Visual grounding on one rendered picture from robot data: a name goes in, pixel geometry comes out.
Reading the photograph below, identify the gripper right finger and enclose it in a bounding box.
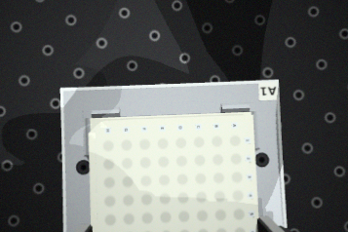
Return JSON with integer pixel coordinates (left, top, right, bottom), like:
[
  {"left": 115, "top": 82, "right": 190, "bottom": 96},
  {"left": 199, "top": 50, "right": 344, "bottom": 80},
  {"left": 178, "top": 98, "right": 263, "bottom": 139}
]
[{"left": 257, "top": 216, "right": 291, "bottom": 232}]

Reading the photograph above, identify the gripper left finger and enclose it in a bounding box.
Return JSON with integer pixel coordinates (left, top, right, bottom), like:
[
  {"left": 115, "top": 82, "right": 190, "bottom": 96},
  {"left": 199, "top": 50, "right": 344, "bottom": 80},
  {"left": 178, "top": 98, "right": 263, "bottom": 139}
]
[{"left": 74, "top": 224, "right": 93, "bottom": 232}]

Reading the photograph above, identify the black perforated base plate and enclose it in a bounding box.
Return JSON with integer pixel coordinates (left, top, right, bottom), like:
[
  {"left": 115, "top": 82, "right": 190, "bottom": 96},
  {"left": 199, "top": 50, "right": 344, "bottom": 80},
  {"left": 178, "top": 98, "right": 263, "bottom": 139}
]
[{"left": 0, "top": 0, "right": 348, "bottom": 232}]

